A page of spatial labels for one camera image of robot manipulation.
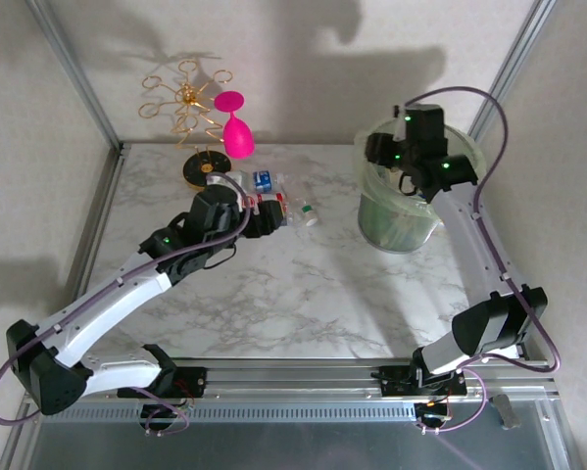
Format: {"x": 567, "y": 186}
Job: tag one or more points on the blue label white cap bottle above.
{"x": 262, "y": 181}

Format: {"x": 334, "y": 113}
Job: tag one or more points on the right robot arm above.
{"x": 469, "y": 235}

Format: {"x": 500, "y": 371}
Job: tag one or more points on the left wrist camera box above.
{"x": 227, "y": 180}

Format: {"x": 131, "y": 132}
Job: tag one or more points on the grey metal shelf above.
{"x": 293, "y": 448}

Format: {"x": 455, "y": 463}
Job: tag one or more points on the red flower label bottle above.
{"x": 288, "y": 218}

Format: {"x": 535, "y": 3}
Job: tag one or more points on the crushed clear bottle green cap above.
{"x": 307, "y": 211}

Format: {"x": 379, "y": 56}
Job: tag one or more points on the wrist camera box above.
{"x": 227, "y": 180}
{"x": 400, "y": 129}

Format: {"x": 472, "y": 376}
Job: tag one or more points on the aluminium frame post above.
{"x": 515, "y": 59}
{"x": 77, "y": 73}

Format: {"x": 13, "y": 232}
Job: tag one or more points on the green plastic bin liner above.
{"x": 364, "y": 166}

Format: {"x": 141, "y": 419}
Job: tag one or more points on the pink wine glass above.
{"x": 238, "y": 139}

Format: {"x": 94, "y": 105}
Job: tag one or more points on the aluminium side rail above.
{"x": 102, "y": 201}

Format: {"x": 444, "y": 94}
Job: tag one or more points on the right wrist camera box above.
{"x": 400, "y": 129}

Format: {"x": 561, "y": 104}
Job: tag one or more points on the slotted metal cover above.
{"x": 273, "y": 413}

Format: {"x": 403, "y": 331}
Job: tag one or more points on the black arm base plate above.
{"x": 396, "y": 382}
{"x": 190, "y": 382}

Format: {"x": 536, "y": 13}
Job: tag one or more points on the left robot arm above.
{"x": 102, "y": 308}

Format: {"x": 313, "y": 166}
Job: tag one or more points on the grey metal latch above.
{"x": 504, "y": 413}

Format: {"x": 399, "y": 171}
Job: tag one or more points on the grey mesh bin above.
{"x": 396, "y": 235}

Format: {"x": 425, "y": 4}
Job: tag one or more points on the small black circuit board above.
{"x": 163, "y": 413}
{"x": 432, "y": 413}

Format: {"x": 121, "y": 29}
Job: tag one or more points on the aluminium front rail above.
{"x": 293, "y": 382}

